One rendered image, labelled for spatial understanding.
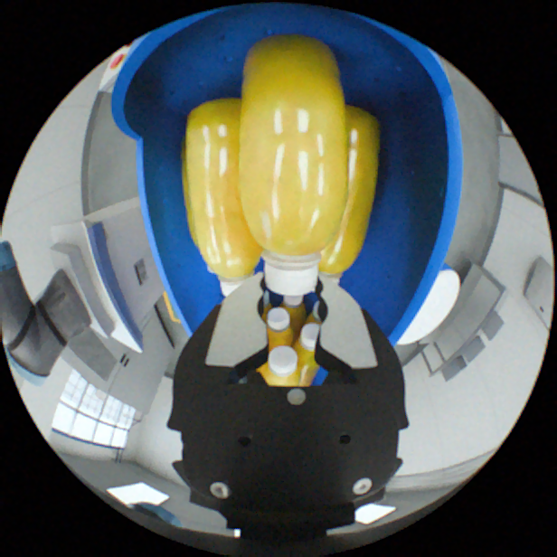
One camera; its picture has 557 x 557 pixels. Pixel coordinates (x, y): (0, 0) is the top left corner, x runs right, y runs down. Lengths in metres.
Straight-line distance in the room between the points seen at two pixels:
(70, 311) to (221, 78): 0.41
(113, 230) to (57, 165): 2.57
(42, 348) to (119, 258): 0.26
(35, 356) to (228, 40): 0.46
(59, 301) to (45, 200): 2.42
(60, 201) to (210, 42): 2.73
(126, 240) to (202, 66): 0.31
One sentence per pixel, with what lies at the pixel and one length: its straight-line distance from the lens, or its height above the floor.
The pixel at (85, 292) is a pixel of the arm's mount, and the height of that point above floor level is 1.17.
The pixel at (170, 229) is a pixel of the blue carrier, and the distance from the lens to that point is 0.21.
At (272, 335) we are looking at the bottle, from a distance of 0.29.
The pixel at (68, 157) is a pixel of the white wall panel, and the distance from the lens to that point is 2.93.
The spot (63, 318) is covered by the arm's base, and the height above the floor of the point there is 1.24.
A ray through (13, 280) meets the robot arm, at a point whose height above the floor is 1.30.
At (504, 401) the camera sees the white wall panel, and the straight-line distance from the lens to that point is 3.50.
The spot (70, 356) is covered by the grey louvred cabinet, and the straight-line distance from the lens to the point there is 1.76.
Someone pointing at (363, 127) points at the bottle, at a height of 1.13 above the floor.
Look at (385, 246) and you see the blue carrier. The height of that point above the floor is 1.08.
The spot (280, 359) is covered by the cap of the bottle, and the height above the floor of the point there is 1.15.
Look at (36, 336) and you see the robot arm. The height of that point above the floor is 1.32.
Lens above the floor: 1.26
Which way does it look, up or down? 56 degrees down
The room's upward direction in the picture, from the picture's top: 175 degrees counter-clockwise
